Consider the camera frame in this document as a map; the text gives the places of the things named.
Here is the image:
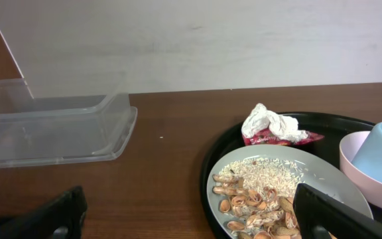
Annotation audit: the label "grey plate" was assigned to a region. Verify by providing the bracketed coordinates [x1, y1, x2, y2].
[200, 145, 373, 238]

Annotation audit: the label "white tissue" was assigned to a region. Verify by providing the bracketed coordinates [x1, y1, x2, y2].
[241, 103, 309, 143]

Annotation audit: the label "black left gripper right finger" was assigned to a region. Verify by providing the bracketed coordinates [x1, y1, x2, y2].
[293, 183, 382, 239]

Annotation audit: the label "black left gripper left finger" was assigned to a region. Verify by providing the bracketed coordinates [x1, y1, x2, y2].
[0, 186, 88, 239]

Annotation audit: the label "red snack wrapper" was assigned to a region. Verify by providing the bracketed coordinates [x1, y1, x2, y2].
[242, 129, 324, 146]

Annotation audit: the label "rice and nutshell scraps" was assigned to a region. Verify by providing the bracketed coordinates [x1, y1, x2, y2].
[212, 157, 304, 239]

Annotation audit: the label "pink bowl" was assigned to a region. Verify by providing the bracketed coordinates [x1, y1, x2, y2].
[339, 131, 382, 208]

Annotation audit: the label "clear plastic bin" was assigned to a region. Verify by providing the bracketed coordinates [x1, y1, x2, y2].
[0, 79, 138, 168]

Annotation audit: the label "round black tray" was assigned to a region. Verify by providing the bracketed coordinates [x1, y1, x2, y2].
[200, 112, 374, 239]

